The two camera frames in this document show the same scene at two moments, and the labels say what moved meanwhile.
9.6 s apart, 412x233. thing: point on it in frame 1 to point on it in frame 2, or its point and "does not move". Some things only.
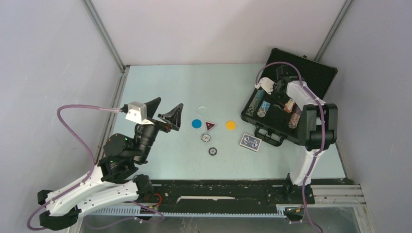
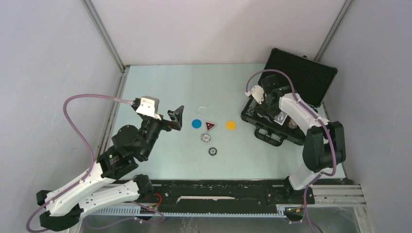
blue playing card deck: x=250 y=142 to x=280 y=118
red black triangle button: x=209 y=125 does not move
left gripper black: x=173 y=118 does not move
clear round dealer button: x=201 y=110 does not move
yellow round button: x=231 y=125 does not move
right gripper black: x=276 y=85 to x=265 y=98
